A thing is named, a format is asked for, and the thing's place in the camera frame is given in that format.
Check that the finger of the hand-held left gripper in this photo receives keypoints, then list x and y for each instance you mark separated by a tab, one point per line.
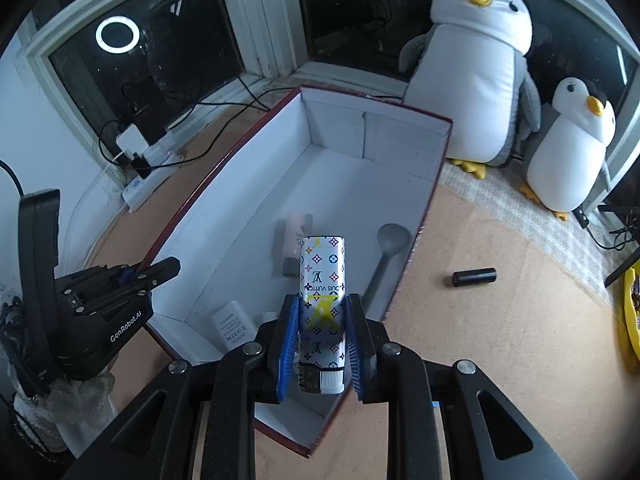
95	275
160	266

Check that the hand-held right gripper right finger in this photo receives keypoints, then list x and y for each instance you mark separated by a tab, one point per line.
352	350

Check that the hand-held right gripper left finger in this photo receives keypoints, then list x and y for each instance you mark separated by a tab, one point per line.
287	355

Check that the white patterned lighter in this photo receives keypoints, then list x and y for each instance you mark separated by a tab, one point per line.
320	280

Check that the grey spoon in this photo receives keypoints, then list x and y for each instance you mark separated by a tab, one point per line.
392	240

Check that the pink tube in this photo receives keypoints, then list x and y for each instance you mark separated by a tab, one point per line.
295	237

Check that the white cardboard box dark-red rim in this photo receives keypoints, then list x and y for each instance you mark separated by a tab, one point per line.
340	185

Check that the person's left hand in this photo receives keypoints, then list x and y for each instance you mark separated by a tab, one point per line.
75	410

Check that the white power adapter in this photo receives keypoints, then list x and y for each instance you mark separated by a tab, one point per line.
231	330

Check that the white power strip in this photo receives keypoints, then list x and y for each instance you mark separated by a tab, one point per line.
145	186

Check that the small black plug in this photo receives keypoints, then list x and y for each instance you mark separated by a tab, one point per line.
140	166

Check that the cork desk mat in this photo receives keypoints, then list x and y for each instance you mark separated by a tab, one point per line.
475	350

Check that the black cylinder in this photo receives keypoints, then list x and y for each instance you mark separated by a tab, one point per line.
474	276

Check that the pale checked cloth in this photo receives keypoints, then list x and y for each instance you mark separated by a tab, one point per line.
500	210

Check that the yellow plastic object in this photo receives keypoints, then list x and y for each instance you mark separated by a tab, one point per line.
629	320

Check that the small penguin plush toy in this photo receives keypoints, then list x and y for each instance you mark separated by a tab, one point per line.
565	160

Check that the large penguin plush toy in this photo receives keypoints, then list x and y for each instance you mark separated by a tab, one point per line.
470	85

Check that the white wall charger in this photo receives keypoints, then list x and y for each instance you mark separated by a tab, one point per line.
131	139

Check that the black wall charger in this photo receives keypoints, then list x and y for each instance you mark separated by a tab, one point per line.
146	120

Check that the white window frame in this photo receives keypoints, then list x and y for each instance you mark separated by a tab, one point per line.
260	20

